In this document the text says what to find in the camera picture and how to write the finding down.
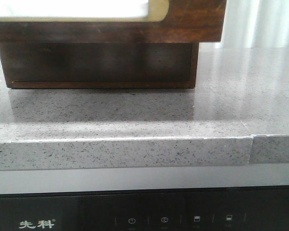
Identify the black appliance control panel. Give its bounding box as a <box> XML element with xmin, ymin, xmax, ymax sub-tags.
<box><xmin>0</xmin><ymin>186</ymin><xmax>289</xmax><ymax>231</ymax></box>

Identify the dark wooden drawer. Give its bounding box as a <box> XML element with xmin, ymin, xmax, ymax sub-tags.
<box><xmin>0</xmin><ymin>0</ymin><xmax>227</xmax><ymax>43</ymax></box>

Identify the dark wooden drawer cabinet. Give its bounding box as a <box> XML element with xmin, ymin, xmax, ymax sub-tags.
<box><xmin>0</xmin><ymin>42</ymin><xmax>198</xmax><ymax>89</ymax></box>

